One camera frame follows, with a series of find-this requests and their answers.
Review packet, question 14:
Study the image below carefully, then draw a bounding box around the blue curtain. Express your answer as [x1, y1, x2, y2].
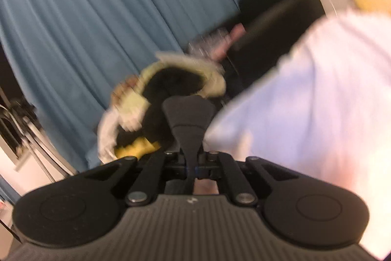
[0, 0, 242, 205]

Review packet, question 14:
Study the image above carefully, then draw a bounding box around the black chair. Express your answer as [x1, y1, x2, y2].
[224, 0, 325, 98]

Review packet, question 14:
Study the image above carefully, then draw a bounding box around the pink item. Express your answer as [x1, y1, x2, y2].
[214, 23, 245, 61]

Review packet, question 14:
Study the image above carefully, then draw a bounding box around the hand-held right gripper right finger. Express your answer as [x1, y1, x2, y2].
[187, 97, 300, 207]

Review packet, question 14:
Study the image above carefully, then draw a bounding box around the metal clothes rack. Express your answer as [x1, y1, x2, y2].
[0, 96, 78, 183]

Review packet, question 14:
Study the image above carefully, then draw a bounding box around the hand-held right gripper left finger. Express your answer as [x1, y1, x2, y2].
[82, 97, 189, 205]

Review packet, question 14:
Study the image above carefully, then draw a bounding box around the lavender cloth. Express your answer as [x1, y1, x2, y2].
[204, 9, 391, 260]

